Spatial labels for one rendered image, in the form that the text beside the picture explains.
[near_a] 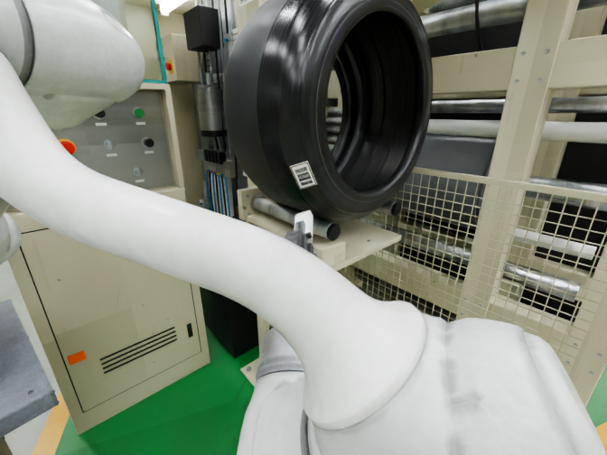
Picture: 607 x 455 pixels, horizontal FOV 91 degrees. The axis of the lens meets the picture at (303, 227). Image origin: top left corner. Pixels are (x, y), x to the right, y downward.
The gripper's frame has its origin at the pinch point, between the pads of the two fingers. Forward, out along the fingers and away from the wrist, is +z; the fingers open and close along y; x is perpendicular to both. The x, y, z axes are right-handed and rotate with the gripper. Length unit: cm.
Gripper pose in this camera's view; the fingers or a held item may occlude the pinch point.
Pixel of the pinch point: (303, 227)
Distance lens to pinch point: 52.2
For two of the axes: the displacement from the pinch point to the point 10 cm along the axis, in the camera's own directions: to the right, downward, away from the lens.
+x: 9.3, -2.5, -2.8
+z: 0.3, -6.8, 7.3
